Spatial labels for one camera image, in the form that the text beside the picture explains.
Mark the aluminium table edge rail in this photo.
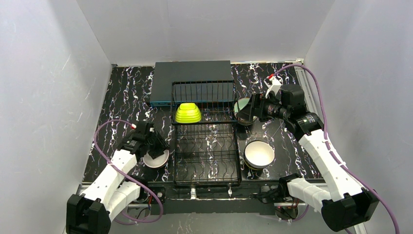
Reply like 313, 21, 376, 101
294, 66, 321, 117

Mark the green white bowl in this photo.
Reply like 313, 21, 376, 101
175, 102, 202, 124

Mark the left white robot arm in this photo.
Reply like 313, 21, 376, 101
65, 121, 169, 234

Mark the pale green bowl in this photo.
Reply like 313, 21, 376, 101
233, 97, 259, 126

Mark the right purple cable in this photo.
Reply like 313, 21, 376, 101
274, 62, 401, 234

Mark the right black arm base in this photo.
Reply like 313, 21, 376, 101
250, 174, 309, 223

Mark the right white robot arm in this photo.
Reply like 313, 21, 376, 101
237, 84, 379, 232

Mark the orange white bowl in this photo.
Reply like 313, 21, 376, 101
143, 150, 169, 168

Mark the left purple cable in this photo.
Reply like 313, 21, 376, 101
94, 119, 164, 226

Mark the black wire dish rack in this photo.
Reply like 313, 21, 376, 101
170, 80, 242, 187

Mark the dark grey flat box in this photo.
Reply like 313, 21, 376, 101
149, 60, 232, 107

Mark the purple cable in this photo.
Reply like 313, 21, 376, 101
94, 119, 164, 226
274, 62, 401, 234

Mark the dark striped white bowl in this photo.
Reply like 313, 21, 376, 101
244, 140, 275, 170

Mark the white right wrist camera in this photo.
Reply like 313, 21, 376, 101
264, 74, 282, 98

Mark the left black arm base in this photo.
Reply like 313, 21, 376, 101
125, 175, 164, 223

